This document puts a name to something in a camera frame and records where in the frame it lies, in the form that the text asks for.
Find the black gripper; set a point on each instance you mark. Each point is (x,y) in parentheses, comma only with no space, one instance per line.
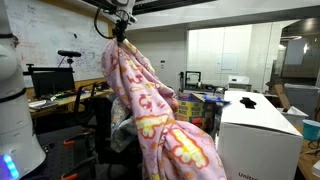
(120,26)

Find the pink patterned fleece blanket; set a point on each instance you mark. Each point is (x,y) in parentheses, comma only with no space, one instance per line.
(160,133)

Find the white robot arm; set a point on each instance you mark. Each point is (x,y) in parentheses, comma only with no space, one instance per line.
(13,116)

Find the black office chair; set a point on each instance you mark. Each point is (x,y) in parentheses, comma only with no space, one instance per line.
(101,133)

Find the whiteboard with writing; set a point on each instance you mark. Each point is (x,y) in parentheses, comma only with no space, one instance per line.
(50,33)

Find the black computer monitor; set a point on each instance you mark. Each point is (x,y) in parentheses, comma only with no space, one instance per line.
(53,83)

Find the long wooden desk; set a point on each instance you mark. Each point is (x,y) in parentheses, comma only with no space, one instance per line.
(66,100)

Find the colourful toy blocks box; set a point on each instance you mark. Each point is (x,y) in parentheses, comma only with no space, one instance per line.
(190,111)

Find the grey keyboard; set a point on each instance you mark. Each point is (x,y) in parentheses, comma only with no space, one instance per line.
(41,104)

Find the white poster on glass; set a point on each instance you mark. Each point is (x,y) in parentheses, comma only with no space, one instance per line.
(227,62)

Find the white printer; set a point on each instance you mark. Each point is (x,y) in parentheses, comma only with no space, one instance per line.
(238,81)

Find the black cart with orange clamps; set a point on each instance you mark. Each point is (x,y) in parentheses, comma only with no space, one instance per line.
(66,156)

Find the white box appliance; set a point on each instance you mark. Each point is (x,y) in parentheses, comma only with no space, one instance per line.
(256,133)

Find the brown cardboard sheet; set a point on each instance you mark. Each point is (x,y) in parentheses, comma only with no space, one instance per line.
(280,93)

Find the small white open box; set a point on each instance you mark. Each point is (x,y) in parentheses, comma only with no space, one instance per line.
(293,115)

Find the grey lidded storage bin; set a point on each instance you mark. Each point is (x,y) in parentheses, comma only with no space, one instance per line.
(301,98)

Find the teal cup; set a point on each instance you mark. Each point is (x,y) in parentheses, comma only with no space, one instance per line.
(311,130)

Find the light wooden table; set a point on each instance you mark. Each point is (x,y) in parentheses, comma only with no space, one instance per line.
(308,163)

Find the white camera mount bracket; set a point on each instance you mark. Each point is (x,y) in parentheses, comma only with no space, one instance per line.
(126,10)

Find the white wall thermostat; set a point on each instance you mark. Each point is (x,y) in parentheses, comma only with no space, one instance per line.
(162,64)

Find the black camera on stand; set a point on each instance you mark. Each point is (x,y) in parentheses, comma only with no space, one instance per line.
(69,53)

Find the black 3D printer frame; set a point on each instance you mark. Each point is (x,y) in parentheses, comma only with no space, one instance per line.
(186,80)

